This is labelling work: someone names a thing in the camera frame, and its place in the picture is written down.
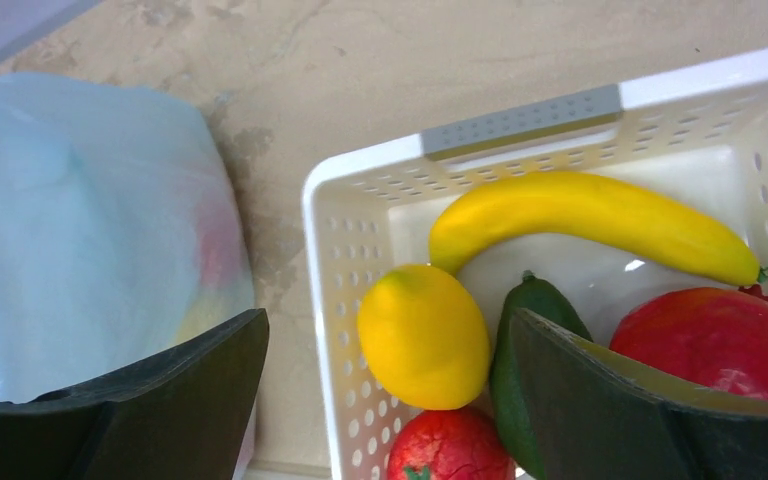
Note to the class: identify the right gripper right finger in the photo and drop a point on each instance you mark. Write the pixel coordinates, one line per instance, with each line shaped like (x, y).
(600, 415)

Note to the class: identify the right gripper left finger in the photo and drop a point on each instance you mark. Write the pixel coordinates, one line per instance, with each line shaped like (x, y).
(179, 414)

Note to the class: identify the yellow fake lemon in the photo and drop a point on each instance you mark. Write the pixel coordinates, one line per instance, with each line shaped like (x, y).
(424, 338)

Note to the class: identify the light blue plastic bag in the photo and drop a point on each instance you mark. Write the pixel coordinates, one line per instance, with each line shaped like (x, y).
(120, 235)

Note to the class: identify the red fake apple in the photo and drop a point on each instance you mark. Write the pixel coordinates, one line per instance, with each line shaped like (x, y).
(449, 444)

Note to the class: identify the red fake tomato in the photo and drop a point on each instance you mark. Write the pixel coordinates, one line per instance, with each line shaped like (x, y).
(710, 336)

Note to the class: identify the yellow fake banana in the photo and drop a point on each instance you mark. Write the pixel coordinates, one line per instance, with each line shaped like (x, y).
(597, 208)

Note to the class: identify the white plastic basket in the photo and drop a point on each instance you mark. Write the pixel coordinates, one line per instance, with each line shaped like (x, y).
(698, 134)

